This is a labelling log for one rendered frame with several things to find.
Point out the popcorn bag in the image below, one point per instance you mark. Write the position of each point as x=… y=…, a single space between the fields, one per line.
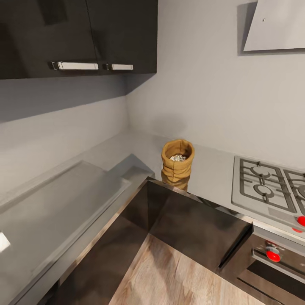
x=173 y=169

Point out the burner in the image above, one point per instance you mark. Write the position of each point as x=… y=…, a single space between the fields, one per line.
x=273 y=191

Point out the cabinet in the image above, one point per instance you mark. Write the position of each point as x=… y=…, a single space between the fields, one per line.
x=71 y=38

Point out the oven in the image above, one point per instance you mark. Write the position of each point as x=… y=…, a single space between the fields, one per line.
x=267 y=265

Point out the drop in sink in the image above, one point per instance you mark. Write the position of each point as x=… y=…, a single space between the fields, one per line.
x=40 y=225

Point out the range hood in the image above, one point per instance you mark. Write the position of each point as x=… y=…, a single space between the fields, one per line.
x=277 y=24

